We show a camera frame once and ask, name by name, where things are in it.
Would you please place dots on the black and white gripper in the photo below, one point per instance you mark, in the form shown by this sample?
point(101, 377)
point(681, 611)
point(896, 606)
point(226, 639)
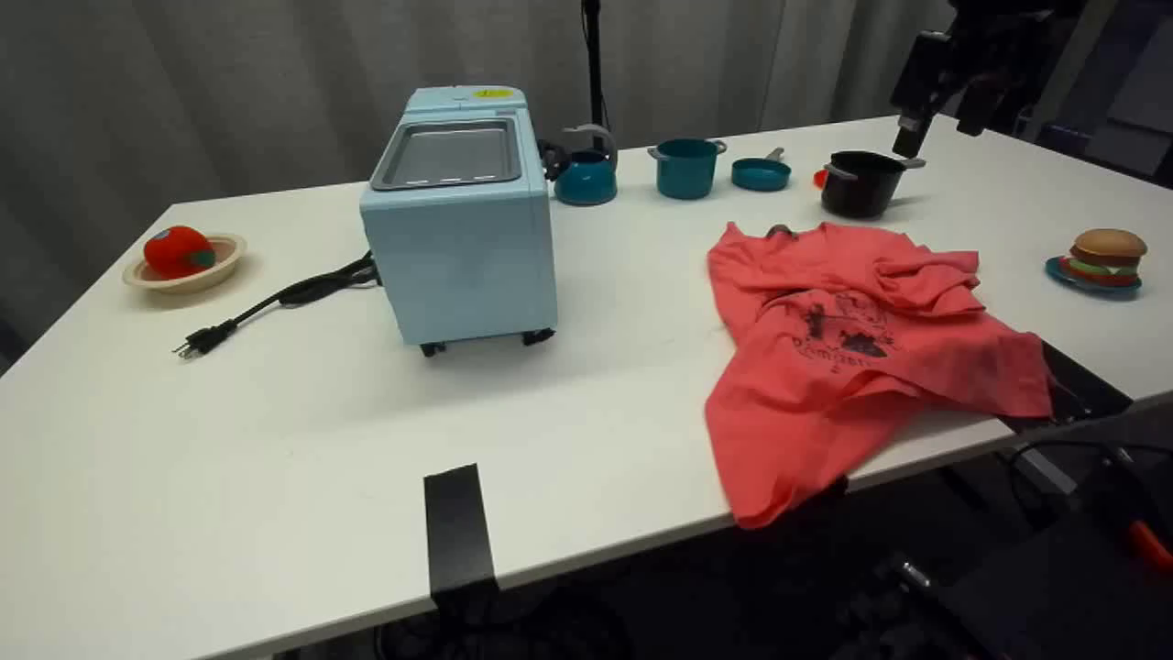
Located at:
point(933, 76)

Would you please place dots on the red printed t-shirt cloth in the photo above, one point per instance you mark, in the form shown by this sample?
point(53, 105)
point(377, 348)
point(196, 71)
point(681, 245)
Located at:
point(845, 355)

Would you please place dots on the black toy pot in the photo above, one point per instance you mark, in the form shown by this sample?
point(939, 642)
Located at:
point(863, 183)

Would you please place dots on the teal toy frying pan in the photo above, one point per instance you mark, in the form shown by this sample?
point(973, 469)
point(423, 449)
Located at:
point(762, 174)

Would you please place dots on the small blue plate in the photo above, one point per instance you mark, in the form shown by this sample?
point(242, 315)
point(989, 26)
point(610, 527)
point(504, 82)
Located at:
point(1065, 281)

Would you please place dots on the teal toy pot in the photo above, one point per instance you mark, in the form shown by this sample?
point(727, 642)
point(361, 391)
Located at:
point(687, 169)

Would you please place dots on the toy burger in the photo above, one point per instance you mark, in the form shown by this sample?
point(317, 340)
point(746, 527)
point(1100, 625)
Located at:
point(1104, 259)

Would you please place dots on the black tape strip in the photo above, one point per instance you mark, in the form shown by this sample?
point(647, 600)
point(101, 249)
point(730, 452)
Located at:
point(461, 527)
point(1088, 379)

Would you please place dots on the black tripod stand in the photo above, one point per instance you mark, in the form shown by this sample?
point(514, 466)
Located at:
point(595, 60)

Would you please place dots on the teal toy kettle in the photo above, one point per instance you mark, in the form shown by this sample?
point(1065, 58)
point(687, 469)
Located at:
point(588, 176)

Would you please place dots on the light blue toaster oven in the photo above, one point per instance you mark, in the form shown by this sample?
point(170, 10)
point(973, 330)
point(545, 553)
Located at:
point(461, 259)

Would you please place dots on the plate with red food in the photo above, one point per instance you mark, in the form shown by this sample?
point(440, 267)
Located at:
point(219, 271)

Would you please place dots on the red toy tomato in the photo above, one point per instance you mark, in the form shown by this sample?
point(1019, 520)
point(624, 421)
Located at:
point(179, 249)

